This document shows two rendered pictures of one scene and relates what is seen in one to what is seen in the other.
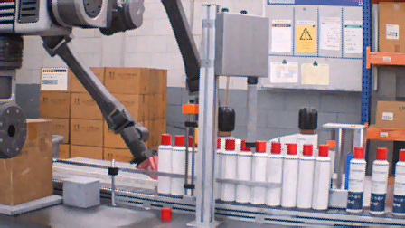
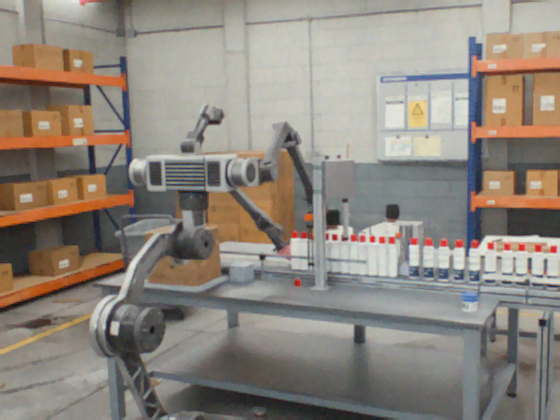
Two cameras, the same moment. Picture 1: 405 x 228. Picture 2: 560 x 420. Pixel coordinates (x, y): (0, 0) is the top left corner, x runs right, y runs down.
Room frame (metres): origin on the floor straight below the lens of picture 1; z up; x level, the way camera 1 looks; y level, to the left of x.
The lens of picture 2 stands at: (-1.43, -0.09, 1.63)
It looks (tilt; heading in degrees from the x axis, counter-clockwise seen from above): 8 degrees down; 0
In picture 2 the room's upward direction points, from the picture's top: 1 degrees counter-clockwise
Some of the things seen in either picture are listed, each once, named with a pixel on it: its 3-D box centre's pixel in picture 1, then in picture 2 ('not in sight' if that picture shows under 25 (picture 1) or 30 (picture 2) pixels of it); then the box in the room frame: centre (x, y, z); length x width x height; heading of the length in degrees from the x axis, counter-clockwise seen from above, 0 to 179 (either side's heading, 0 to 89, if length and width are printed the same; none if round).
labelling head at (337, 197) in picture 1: (343, 166); (407, 248); (1.79, -0.46, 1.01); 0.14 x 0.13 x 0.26; 66
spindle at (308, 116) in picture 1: (306, 141); (392, 227); (2.36, -0.44, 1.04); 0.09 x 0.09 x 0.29
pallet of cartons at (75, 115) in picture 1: (102, 137); (237, 214); (5.69, 0.99, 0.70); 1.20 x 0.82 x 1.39; 76
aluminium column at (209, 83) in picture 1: (208, 116); (319, 222); (1.73, -0.02, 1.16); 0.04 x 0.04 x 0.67; 66
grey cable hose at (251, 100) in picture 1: (251, 112); (345, 219); (1.72, -0.15, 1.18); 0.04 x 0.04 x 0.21
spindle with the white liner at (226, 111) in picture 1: (222, 146); (332, 234); (2.17, -0.08, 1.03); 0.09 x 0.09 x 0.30
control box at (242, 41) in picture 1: (237, 45); (335, 178); (1.76, -0.10, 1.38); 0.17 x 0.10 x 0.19; 121
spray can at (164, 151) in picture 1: (165, 164); (295, 250); (1.95, 0.12, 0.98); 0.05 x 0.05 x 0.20
